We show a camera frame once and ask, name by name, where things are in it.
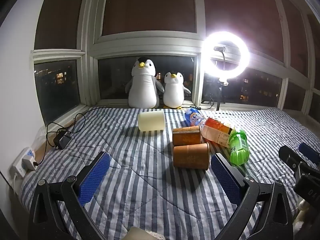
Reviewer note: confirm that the white plastic cup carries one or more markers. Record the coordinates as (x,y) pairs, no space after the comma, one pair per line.
(151,121)

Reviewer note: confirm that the person's right forearm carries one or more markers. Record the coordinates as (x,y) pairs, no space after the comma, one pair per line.
(302,212)

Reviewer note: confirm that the black power adapter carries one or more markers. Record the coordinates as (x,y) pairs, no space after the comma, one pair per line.
(62,140)

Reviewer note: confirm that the blue label water bottle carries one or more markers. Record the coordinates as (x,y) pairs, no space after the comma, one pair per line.
(193,117)

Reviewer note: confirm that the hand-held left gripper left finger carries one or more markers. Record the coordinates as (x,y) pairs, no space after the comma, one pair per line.
(95,175)

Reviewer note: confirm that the black tripod stand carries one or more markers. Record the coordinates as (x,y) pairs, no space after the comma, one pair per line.
(219,92)

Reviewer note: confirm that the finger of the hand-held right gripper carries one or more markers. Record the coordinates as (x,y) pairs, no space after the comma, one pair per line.
(308,151)
(291,156)

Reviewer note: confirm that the orange tea bottle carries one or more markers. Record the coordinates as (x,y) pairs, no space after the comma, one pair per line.
(216,131)

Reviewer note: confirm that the large penguin plush toy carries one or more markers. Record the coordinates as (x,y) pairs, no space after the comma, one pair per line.
(142,87)

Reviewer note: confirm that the beige foam block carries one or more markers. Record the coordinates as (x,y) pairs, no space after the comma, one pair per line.
(145,233)

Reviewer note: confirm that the white power strip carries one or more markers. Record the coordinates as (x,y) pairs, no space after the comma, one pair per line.
(18,163)

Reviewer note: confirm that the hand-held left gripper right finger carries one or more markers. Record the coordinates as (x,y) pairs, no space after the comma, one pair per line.
(226,180)

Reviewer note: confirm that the striped blue white blanket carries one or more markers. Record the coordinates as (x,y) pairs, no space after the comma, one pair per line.
(140,185)

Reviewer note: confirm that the small penguin plush toy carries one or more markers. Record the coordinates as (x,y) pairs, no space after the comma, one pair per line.
(173,92)

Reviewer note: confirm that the white window frame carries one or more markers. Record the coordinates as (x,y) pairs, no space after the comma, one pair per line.
(90,55)

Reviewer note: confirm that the black phone holder clamp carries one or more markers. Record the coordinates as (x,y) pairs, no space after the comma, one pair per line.
(222,50)

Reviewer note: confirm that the brown paper cup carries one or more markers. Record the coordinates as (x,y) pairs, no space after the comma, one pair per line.
(186,136)
(191,156)

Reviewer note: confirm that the green plastic bottle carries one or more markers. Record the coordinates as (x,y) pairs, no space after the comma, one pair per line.
(238,147)

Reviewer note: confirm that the white wall plug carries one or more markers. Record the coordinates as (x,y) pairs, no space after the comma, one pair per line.
(28,162)

